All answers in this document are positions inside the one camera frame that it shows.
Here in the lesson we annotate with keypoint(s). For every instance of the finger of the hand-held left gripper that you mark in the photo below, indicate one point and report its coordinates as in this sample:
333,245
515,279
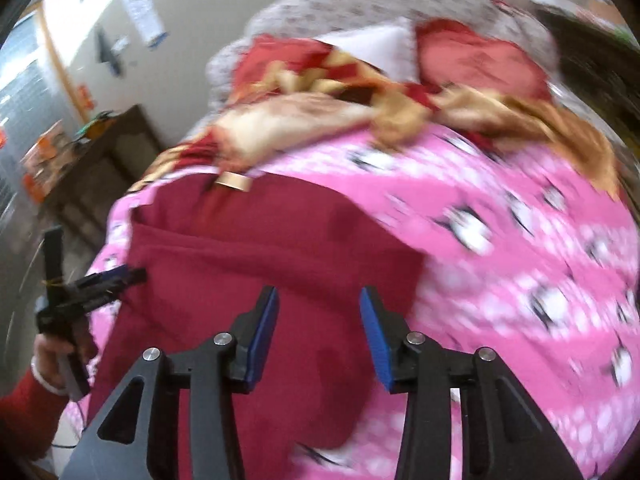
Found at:
97,300
117,276

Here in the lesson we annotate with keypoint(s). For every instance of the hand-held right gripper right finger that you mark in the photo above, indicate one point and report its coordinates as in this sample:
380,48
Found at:
375,342

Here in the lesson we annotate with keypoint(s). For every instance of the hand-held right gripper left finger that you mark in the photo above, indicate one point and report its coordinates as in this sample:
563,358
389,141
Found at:
262,342

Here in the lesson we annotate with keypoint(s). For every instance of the maroon knit garment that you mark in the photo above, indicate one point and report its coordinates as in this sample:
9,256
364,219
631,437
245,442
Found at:
250,245

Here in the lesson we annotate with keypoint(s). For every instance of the person's left forearm red sleeve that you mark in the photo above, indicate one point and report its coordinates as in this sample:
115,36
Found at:
27,415

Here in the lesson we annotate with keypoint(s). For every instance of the person's left hand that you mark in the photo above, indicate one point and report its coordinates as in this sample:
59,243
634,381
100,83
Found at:
47,355

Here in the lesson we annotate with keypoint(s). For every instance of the dark wooden side table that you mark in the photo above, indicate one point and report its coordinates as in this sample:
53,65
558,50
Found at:
100,175

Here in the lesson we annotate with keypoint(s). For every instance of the pink penguin print blanket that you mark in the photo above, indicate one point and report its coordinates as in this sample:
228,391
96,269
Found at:
500,310

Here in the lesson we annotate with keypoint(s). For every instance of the orange cardboard box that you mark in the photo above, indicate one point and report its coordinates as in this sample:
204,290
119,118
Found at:
47,157

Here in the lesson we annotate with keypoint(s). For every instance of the glass block window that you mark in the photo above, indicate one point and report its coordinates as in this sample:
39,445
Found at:
25,85

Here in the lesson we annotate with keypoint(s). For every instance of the red and gold blanket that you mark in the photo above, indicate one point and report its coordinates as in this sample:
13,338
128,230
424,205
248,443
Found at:
280,120

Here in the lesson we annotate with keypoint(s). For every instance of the white pillow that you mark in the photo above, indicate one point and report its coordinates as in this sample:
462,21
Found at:
372,45

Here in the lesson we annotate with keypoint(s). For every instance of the red heart-shaped pillow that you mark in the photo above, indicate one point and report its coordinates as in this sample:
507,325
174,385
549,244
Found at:
475,60

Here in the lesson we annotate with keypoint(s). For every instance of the floral padded headboard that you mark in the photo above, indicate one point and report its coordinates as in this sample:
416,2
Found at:
350,5

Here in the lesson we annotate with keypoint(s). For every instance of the dark carved wooden cabinet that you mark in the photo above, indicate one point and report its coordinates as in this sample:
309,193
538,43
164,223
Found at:
590,60

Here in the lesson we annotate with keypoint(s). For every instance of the orange wall sticker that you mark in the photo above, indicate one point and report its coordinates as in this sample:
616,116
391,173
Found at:
83,96

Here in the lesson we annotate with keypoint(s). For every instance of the dark cloth on wall hook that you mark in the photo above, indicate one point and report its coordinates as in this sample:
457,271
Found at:
111,52

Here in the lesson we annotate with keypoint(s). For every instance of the white wall calendar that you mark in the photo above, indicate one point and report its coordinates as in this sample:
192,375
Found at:
144,12

